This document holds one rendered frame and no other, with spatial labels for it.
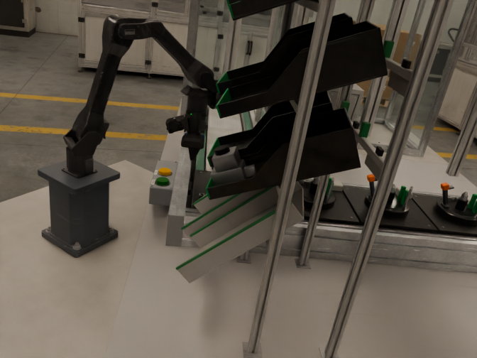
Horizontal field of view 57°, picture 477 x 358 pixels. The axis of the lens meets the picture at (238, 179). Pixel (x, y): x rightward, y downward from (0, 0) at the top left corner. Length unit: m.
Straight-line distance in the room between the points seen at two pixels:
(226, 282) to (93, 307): 0.33
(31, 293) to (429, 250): 1.07
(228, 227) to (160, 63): 5.68
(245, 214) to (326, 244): 0.39
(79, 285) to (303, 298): 0.55
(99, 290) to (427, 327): 0.80
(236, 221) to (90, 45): 5.72
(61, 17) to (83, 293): 8.48
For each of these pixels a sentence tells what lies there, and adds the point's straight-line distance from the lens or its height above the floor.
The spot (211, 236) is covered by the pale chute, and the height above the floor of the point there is 1.03.
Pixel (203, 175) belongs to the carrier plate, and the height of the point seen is 0.97.
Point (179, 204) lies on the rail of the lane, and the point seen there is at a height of 0.95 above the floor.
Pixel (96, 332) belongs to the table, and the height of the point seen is 0.86.
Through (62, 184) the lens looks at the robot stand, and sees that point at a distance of 1.13.
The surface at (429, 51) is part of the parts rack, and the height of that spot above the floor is 1.51.
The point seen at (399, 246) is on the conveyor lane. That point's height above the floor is 0.93.
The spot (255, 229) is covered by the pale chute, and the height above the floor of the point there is 1.14.
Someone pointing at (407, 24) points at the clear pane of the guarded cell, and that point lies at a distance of 2.76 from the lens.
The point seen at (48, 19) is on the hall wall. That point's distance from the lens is 9.43.
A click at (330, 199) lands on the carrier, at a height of 0.99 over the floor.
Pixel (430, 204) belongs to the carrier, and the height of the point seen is 0.97.
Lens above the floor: 1.58
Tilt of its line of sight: 25 degrees down
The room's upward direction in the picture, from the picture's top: 9 degrees clockwise
